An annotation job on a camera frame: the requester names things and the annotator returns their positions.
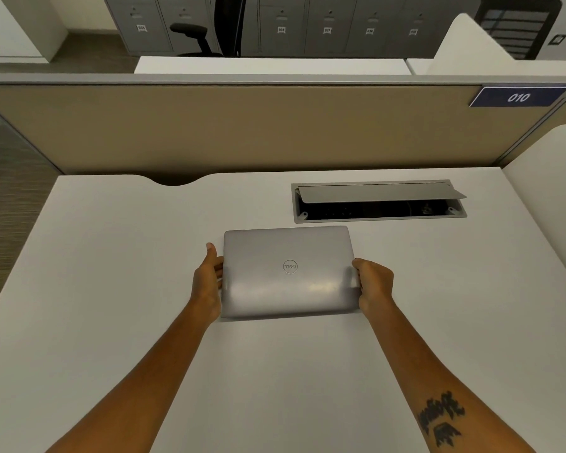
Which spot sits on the row of grey lockers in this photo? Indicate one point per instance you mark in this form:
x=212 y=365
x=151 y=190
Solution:
x=283 y=23

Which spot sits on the person's right hand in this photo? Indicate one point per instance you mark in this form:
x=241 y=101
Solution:
x=375 y=285

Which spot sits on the white neighbouring desk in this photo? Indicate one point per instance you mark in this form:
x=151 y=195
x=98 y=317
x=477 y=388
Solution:
x=271 y=65

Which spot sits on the person's left hand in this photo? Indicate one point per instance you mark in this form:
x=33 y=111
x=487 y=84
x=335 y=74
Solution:
x=205 y=287

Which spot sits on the beige desk partition panel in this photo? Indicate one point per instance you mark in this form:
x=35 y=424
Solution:
x=245 y=127

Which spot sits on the person's left forearm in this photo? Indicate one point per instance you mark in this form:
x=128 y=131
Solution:
x=137 y=386

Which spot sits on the person's left thumb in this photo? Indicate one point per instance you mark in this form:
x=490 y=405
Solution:
x=211 y=254

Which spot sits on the blue desk number sign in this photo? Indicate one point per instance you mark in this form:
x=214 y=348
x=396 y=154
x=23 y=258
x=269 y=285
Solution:
x=518 y=97

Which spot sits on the person's right thumb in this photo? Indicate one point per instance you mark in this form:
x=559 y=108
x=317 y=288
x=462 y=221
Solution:
x=358 y=271

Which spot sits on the person's right forearm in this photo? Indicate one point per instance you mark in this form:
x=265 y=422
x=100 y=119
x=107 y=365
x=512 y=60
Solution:
x=434 y=382

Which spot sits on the silver laptop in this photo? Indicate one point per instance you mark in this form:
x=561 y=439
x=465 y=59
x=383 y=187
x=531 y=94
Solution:
x=287 y=273

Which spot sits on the white curved side divider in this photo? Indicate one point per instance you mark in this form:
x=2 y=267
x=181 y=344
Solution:
x=471 y=47
x=554 y=193

